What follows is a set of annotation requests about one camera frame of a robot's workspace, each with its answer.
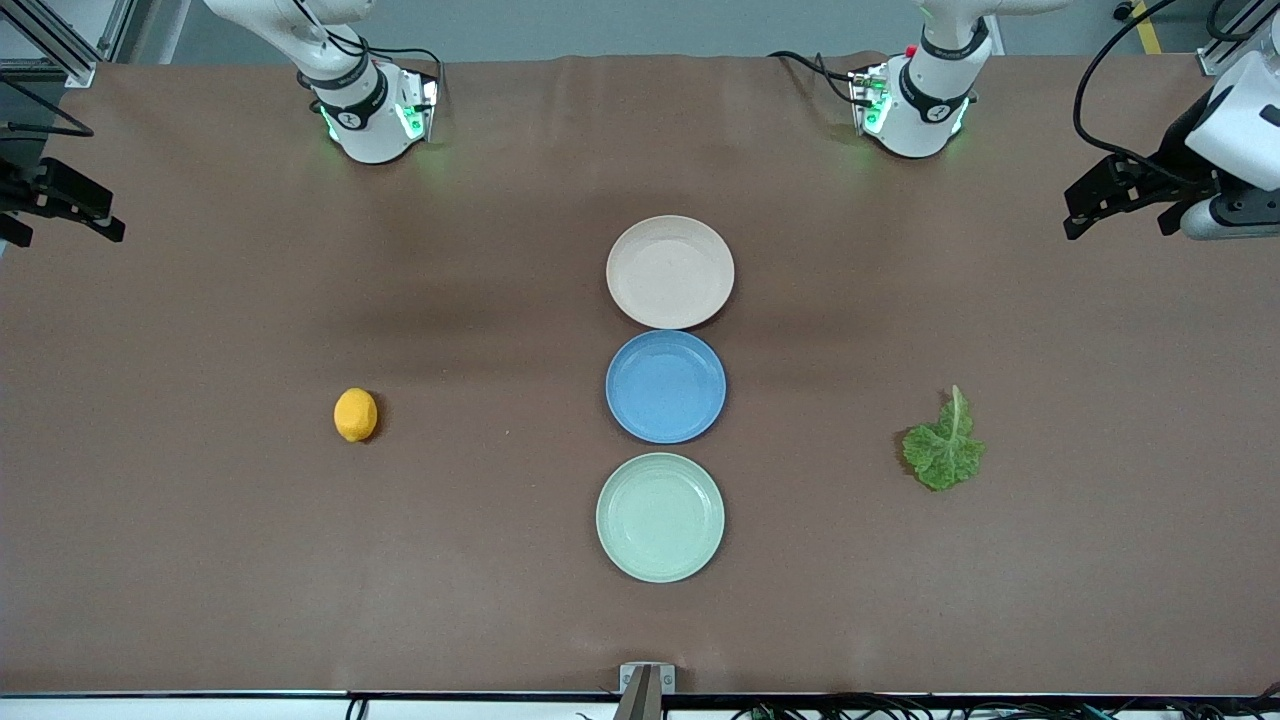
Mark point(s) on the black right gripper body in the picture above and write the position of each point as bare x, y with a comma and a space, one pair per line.
22, 190

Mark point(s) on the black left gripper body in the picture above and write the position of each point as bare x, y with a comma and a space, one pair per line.
1172, 157

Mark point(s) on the green lettuce leaf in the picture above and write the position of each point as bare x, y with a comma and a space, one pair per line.
945, 455

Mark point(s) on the yellow lemon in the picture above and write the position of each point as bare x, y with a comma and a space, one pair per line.
355, 415

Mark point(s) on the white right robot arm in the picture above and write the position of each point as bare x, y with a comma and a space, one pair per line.
370, 130

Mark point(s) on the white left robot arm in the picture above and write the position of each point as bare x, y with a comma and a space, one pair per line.
925, 130

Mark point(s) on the black caster wheel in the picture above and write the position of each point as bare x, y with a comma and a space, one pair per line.
1125, 10

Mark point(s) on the left base connector box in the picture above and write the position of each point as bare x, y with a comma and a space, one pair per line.
868, 100

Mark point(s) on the base connector box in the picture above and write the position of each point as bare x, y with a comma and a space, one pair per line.
418, 105
868, 100

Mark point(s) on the right base connector box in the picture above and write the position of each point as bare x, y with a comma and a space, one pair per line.
418, 105

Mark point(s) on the brown table mat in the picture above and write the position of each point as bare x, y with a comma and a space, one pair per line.
300, 520

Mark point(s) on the beige round plate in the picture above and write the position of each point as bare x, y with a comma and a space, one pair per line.
670, 272

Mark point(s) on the blue round plate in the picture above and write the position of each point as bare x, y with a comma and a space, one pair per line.
665, 388

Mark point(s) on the pale green round plate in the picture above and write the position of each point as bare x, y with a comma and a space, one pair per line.
660, 518

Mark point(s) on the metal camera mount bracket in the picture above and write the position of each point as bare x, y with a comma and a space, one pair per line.
646, 690

